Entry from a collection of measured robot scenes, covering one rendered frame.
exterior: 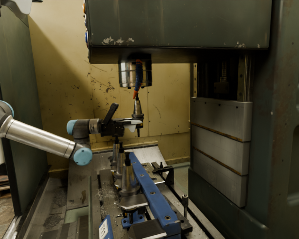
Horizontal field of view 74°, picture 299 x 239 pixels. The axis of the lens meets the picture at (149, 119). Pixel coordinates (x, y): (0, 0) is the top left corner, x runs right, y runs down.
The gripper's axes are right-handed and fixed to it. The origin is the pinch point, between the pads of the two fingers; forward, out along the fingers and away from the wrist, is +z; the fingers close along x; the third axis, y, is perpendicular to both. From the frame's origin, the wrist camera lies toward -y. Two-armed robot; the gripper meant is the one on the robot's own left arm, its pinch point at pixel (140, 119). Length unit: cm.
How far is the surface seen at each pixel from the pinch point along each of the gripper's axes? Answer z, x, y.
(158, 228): 5, 60, 13
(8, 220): -165, -115, 131
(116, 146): -8.5, 24.4, 5.5
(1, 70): -71, -10, -28
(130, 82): -2.9, 7.9, -18.1
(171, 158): 28, -114, 65
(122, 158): -5.1, 35.1, 6.3
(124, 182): -3.5, 45.7, 9.4
